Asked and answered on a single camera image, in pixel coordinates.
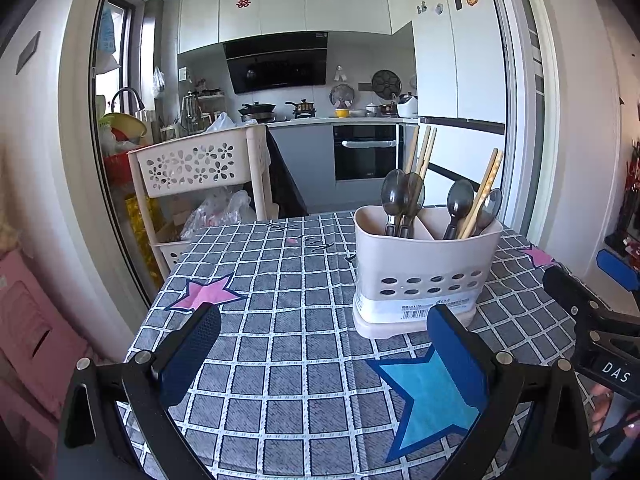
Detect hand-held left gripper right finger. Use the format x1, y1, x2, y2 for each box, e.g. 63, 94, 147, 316
427, 304, 594, 480

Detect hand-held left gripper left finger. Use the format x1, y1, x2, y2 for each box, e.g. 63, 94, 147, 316
56, 302, 223, 480

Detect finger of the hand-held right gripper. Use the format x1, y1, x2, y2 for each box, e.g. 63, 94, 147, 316
542, 265, 640, 347
596, 248, 640, 291

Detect beige plastic utensil holder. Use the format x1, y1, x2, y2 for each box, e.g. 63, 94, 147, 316
352, 204, 504, 340

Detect dark translucent plastic spoon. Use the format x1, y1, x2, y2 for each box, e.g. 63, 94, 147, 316
474, 188, 504, 234
442, 178, 475, 240
381, 168, 409, 237

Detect wooden chopstick yellow speckled end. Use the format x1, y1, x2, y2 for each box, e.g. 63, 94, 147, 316
464, 149, 505, 239

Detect person's right hand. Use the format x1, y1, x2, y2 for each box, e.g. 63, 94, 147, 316
591, 382, 640, 436

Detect grey checked star tablecloth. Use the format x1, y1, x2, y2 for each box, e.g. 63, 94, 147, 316
117, 210, 601, 480

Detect yellow packet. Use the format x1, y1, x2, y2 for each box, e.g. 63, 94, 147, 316
124, 194, 161, 282

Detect crumpled clear plastic bags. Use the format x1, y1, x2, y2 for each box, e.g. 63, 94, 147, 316
179, 189, 254, 242

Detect pink plastic stool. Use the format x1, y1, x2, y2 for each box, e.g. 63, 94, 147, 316
0, 247, 94, 412
0, 380, 61, 480

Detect beige plastic storage trolley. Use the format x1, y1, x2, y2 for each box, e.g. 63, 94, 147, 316
127, 123, 281, 282

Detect red basin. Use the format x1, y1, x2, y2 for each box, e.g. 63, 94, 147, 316
102, 152, 134, 184

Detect black built-in oven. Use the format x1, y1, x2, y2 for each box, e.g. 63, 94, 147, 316
332, 123, 402, 182

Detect bag of puffed snacks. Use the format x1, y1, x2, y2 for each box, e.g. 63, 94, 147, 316
0, 204, 19, 252

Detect white refrigerator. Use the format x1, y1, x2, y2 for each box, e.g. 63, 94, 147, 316
399, 0, 506, 212

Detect white plastic bag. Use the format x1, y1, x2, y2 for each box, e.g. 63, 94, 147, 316
202, 112, 237, 134

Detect yellow-green colander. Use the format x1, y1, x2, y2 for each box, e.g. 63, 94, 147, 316
98, 113, 149, 146

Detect white rice cooker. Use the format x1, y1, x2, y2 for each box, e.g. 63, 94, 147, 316
396, 92, 419, 119

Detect countertop spice rack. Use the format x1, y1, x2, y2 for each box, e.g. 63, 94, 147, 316
187, 87, 226, 126

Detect black wok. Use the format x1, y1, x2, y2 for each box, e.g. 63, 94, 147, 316
238, 101, 277, 117

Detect curved kitchen faucet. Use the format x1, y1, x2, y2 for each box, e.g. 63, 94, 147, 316
110, 87, 146, 121

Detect black round multi-hole pan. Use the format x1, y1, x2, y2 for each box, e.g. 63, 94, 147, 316
371, 68, 402, 97

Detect black range hood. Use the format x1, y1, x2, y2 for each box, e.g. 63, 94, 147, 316
222, 31, 329, 95

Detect blue hanging cloth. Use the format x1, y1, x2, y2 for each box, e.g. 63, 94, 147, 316
97, 9, 124, 74

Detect white upper kitchen cabinets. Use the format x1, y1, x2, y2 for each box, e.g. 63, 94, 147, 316
177, 0, 394, 54

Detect black cable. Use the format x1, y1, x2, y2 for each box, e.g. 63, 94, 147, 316
592, 422, 640, 462

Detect white door frame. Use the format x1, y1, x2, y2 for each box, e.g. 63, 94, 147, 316
57, 0, 562, 312

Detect round metal wall rack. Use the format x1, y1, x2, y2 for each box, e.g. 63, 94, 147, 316
328, 83, 356, 109

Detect dark window frame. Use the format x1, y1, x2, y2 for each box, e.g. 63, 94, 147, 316
107, 0, 166, 112

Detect grey wall switch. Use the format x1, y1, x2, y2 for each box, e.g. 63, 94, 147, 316
14, 30, 42, 75

